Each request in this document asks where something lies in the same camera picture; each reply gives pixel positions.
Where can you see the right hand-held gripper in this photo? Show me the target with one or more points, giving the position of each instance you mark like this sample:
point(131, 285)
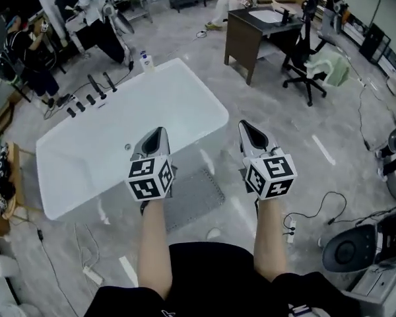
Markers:
point(270, 175)

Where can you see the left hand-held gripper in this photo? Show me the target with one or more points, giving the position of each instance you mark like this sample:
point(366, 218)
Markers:
point(148, 177)

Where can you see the white bathtub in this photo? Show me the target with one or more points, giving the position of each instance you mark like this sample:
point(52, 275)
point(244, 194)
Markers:
point(135, 111)

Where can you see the grey floor mat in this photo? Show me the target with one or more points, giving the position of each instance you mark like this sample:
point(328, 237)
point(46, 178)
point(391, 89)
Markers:
point(198, 197)

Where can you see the person's right forearm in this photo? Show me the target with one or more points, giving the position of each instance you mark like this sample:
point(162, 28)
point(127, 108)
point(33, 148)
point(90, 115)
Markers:
point(270, 239)

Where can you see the person's left forearm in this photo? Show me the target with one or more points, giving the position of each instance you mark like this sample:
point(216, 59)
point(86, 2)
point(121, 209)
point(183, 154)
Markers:
point(155, 249)

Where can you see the black cylindrical plastic part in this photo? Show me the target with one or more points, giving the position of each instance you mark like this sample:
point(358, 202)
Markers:
point(80, 106)
point(71, 112)
point(90, 100)

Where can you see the black arched bathtub faucet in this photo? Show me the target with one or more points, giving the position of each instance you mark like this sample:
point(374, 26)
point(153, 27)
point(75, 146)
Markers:
point(96, 88)

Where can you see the white pump soap bottle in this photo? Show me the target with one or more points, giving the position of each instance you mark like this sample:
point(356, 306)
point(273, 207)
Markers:
point(146, 63)

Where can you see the white power strip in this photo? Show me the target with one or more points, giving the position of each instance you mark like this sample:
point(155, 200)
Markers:
point(93, 275)
point(291, 230)

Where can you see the black office chair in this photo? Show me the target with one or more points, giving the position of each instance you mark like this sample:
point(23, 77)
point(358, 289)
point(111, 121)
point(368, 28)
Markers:
point(300, 55)

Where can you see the dark wooden vanity desk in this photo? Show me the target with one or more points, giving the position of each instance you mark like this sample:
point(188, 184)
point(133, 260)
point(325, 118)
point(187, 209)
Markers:
point(244, 41)

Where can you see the pale green cloth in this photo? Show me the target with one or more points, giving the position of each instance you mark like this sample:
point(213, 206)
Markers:
point(333, 68)

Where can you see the white sink basin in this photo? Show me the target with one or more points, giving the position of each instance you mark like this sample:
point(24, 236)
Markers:
point(265, 16)

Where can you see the black basin faucet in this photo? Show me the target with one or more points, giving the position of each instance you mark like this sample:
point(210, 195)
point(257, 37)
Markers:
point(286, 16)

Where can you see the person's black shirt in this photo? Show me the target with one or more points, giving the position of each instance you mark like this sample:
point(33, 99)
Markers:
point(211, 276)

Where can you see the wooden stool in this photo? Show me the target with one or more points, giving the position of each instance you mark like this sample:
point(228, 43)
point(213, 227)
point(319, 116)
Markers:
point(14, 177)

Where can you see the black display cabinet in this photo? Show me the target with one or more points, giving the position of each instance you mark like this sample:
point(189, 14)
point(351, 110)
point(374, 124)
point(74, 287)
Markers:
point(374, 43)

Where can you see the white vanity cabinet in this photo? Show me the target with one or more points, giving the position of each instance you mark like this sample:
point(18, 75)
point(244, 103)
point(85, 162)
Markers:
point(379, 292)

